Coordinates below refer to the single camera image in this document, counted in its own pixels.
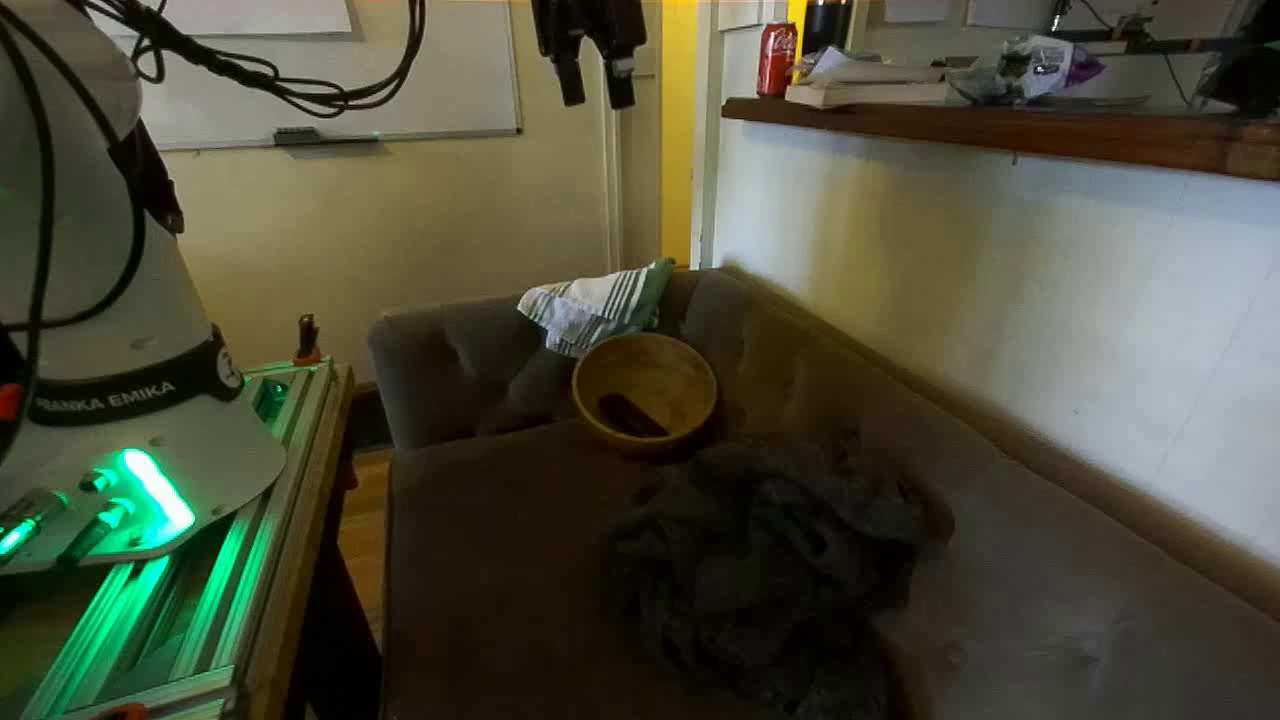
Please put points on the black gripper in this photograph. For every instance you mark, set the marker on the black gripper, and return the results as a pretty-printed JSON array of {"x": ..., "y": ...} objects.
[{"x": 584, "y": 18}]

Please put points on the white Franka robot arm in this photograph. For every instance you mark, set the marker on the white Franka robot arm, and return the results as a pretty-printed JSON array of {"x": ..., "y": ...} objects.
[{"x": 120, "y": 334}]

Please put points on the round wooden bowl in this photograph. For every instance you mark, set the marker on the round wooden bowl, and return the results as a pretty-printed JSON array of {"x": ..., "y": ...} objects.
[{"x": 654, "y": 382}]

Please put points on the wooden counter top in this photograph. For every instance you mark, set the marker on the wooden counter top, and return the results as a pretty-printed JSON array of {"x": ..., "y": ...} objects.
[{"x": 1002, "y": 129}]

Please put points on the black object on counter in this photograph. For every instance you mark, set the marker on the black object on counter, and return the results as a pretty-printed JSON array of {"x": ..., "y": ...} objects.
[{"x": 1245, "y": 75}]

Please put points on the white whiteboard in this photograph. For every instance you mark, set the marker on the white whiteboard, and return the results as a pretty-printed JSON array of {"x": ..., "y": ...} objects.
[{"x": 403, "y": 66}]

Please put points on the white green striped towel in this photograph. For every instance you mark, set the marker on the white green striped towel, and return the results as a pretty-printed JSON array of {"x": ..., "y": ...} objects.
[{"x": 593, "y": 305}]

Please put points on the dark bottle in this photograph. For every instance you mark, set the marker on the dark bottle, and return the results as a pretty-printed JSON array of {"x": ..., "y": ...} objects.
[{"x": 826, "y": 26}]

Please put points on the paperback book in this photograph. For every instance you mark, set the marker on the paperback book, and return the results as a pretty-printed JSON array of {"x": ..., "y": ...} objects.
[{"x": 867, "y": 90}]

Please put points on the black whiteboard marker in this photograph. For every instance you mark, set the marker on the black whiteboard marker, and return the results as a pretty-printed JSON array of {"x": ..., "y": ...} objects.
[{"x": 322, "y": 137}]

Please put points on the small black red clamp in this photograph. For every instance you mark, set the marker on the small black red clamp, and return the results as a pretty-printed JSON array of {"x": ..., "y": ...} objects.
[{"x": 309, "y": 342}]

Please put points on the crumpled plastic bag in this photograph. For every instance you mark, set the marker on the crumpled plastic bag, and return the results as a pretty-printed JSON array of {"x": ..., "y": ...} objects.
[{"x": 1043, "y": 66}]

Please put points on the dark grey crumpled blanket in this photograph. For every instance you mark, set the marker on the dark grey crumpled blanket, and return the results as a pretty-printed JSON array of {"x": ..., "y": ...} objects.
[{"x": 762, "y": 560}]

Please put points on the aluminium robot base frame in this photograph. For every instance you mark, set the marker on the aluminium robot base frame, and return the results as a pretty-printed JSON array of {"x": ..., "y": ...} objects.
[{"x": 201, "y": 601}]

